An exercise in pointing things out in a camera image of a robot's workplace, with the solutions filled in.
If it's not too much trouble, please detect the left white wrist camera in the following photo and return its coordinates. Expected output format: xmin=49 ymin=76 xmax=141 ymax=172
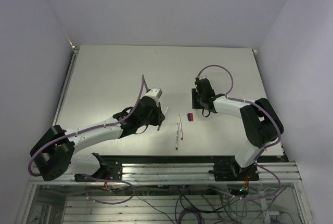
xmin=145 ymin=88 xmax=162 ymax=104

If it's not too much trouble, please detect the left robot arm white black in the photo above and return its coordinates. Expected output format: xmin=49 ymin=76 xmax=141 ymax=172
xmin=28 ymin=96 xmax=165 ymax=181

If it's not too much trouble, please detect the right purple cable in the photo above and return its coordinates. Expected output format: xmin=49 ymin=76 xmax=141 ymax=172
xmin=195 ymin=64 xmax=283 ymax=201

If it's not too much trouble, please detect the aluminium frame rail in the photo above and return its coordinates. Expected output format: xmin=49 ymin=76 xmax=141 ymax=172
xmin=28 ymin=163 xmax=300 ymax=186

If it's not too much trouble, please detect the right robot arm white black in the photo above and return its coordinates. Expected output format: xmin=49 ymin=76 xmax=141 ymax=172
xmin=191 ymin=77 xmax=284 ymax=180

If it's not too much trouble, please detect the purple cable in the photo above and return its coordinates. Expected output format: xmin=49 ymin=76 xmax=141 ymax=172
xmin=195 ymin=64 xmax=283 ymax=201
xmin=27 ymin=74 xmax=150 ymax=204

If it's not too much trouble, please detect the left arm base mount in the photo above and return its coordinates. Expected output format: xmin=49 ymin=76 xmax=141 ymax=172
xmin=67 ymin=153 xmax=122 ymax=182

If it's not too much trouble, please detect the green marker pen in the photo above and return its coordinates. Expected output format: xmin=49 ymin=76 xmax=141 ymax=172
xmin=157 ymin=106 xmax=169 ymax=131

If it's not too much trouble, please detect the red marker pen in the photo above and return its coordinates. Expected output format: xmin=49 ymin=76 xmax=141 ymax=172
xmin=178 ymin=114 xmax=184 ymax=140

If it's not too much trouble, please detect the black marker pen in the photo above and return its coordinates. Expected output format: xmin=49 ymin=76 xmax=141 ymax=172
xmin=175 ymin=123 xmax=180 ymax=150

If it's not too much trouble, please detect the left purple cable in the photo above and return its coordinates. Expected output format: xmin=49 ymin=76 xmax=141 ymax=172
xmin=27 ymin=74 xmax=150 ymax=204

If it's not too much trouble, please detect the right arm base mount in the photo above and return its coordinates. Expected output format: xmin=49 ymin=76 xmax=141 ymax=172
xmin=208 ymin=156 xmax=259 ymax=181

